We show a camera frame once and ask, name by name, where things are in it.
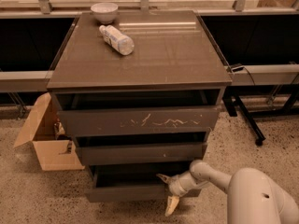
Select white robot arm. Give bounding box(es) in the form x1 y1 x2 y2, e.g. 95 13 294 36
157 160 299 224

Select clear plastic water bottle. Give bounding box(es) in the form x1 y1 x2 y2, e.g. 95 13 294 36
99 25 135 56

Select grey drawer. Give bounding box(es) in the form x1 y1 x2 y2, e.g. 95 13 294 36
85 161 190 203
76 142 206 165
58 106 219 137

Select black cable with plug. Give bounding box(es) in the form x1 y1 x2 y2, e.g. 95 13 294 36
225 63 256 86

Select grey middle drawer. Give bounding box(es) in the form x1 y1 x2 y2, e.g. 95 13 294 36
76 142 206 165

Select white ceramic bowl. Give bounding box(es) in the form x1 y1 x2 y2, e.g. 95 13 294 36
91 3 119 24

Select open cardboard box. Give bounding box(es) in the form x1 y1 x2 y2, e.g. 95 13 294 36
14 93 84 171

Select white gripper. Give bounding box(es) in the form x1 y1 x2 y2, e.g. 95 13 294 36
157 171 209 217

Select black metal stand leg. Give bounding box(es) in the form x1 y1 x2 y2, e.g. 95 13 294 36
222 88 265 147

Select dark grey drawer cabinet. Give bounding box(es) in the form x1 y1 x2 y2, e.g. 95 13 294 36
46 10 233 173

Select grey bottom drawer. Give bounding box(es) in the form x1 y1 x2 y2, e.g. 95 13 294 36
85 161 190 203

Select grey top drawer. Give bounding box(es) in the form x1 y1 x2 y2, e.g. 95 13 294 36
58 106 219 137

